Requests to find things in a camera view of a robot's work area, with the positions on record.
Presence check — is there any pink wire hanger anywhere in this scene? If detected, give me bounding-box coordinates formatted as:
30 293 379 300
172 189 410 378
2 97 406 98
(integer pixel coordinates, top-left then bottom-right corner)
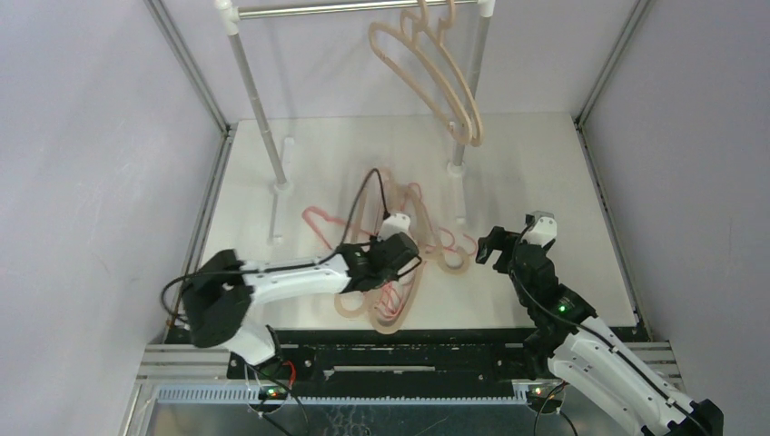
301 206 360 250
395 183 478 256
373 268 421 322

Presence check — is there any beige plastic hanger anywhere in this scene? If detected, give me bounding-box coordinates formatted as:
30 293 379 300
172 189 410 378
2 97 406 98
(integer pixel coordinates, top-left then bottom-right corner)
334 168 478 334
411 1 484 147
368 1 459 116

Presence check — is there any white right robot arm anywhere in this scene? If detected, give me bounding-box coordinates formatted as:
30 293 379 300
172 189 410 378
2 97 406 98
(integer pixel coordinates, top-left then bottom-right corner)
476 223 725 435

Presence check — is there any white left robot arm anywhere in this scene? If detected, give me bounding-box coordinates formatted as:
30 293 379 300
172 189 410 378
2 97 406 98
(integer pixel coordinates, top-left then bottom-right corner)
180 233 421 379

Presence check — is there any right circuit board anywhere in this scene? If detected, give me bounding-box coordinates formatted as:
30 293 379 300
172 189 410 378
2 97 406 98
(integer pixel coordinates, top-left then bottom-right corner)
527 385 564 405

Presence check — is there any circuit board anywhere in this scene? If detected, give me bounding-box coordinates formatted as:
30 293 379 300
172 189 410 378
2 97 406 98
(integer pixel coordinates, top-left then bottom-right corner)
527 385 564 405
258 386 290 402

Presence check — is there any left circuit board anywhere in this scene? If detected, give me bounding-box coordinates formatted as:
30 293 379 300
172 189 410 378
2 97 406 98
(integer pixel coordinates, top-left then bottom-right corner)
258 386 290 402

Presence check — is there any metal clothes rack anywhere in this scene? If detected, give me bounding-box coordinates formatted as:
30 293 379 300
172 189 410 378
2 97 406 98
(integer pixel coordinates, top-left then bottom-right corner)
214 0 496 243

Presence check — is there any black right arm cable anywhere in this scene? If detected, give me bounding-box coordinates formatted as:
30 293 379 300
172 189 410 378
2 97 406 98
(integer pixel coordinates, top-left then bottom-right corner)
508 221 717 436

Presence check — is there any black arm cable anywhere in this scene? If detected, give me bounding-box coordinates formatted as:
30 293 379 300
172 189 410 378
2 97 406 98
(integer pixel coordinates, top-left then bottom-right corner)
160 168 422 326
508 221 717 436

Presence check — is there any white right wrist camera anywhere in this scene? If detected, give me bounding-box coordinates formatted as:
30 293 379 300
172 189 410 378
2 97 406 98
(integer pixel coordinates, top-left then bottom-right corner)
523 211 558 247

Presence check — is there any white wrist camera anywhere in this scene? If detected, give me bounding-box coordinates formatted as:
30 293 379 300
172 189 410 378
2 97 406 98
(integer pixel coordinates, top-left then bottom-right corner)
523 211 558 247
377 213 411 241

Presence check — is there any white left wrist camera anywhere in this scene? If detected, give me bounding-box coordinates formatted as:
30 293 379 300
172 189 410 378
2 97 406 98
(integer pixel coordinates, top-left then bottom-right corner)
377 213 411 241

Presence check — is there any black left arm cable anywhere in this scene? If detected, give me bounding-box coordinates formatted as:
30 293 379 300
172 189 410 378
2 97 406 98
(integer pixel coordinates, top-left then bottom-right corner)
160 168 422 326

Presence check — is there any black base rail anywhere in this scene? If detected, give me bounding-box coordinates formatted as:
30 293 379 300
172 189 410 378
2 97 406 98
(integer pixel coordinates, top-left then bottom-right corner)
227 328 556 400

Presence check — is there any left aluminium frame post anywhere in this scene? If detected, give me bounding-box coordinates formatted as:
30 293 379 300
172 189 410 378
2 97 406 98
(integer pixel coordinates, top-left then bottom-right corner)
143 0 234 314

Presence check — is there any aluminium frame post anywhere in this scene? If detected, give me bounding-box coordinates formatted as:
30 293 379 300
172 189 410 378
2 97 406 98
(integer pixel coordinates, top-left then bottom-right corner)
143 0 234 314
573 0 656 308

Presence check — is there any right aluminium frame post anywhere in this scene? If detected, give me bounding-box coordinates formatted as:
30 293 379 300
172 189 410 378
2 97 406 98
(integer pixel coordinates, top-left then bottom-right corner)
573 0 656 308

